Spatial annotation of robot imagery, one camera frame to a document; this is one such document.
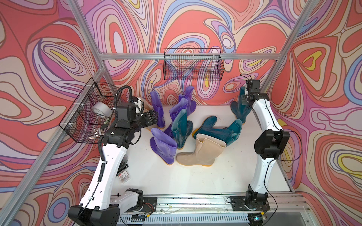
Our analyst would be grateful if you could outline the beige boot front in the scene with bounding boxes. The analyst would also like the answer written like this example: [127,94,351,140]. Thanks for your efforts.
[176,134,227,166]

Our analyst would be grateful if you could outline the beige boot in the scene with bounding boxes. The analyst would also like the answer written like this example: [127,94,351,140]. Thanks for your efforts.
[176,134,227,166]
[135,97,153,113]

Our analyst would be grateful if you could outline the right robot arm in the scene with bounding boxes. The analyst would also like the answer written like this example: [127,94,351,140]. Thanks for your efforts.
[245,91,290,205]

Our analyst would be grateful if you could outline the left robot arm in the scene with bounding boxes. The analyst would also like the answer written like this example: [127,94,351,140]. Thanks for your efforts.
[67,110,158,226]

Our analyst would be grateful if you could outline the purple boot upright back left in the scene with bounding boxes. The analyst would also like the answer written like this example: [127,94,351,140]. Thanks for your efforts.
[150,91,166,129]

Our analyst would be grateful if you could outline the purple boot front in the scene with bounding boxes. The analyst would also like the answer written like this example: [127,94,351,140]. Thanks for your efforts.
[150,128,177,165]

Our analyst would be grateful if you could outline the purple boot leaning centre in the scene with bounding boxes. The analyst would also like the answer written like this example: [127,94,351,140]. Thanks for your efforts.
[164,98,188,138]

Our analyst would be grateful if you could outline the purple boot back centre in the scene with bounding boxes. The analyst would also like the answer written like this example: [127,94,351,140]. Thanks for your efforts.
[179,86,197,116]

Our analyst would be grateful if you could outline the white tape roll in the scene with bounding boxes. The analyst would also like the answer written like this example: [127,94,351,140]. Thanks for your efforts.
[91,102,113,117]

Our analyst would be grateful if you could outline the small red white packet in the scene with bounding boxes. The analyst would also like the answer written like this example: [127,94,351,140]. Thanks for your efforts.
[118,170,131,184]

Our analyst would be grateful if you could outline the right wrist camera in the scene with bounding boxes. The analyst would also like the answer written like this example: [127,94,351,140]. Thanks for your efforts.
[246,80,260,93]

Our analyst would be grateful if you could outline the black wire basket left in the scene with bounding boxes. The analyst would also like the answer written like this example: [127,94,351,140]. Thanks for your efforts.
[59,78,118,144]

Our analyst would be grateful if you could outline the black wire basket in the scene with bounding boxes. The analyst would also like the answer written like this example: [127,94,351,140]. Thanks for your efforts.
[59,78,118,144]
[163,47,224,81]

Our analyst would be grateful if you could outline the black wire basket back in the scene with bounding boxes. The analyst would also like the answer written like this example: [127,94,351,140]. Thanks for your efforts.
[163,47,224,81]

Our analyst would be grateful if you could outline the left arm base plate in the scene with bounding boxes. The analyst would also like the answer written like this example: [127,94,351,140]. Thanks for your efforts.
[126,196,157,213]

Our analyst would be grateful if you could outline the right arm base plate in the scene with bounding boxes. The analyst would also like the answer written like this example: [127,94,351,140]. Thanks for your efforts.
[226,195,271,212]

